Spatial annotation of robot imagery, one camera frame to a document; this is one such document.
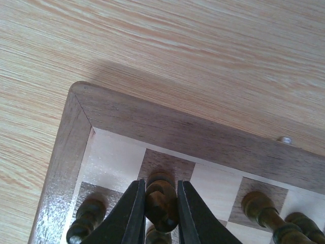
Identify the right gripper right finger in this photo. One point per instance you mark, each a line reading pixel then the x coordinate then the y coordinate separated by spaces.
pixel 197 223

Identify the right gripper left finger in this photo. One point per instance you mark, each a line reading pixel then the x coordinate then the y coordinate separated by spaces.
pixel 126 221

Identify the dark knight piece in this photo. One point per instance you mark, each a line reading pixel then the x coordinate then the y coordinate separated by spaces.
pixel 161 202

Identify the dark queen piece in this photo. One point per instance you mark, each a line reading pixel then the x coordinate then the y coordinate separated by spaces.
pixel 260 209

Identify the wooden chess board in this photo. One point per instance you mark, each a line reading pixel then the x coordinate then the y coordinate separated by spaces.
pixel 107 139

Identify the dark king on board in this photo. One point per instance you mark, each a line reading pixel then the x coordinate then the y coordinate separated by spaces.
pixel 298 228

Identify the board metal clasp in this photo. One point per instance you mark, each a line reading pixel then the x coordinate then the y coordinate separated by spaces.
pixel 284 139

